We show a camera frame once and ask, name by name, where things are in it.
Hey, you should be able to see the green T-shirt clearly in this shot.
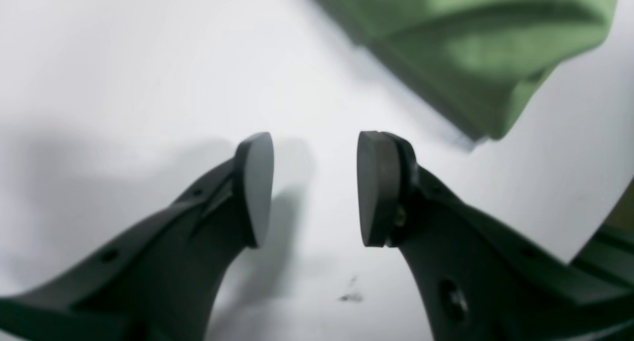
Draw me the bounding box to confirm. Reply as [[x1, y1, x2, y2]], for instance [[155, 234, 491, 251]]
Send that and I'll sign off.
[[315, 0, 618, 140]]

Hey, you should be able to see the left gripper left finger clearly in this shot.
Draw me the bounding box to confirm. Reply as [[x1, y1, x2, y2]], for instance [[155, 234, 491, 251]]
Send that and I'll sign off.
[[1, 132, 274, 341]]

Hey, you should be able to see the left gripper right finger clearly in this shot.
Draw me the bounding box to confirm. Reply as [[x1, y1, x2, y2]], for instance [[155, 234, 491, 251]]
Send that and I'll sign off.
[[356, 131, 634, 341]]

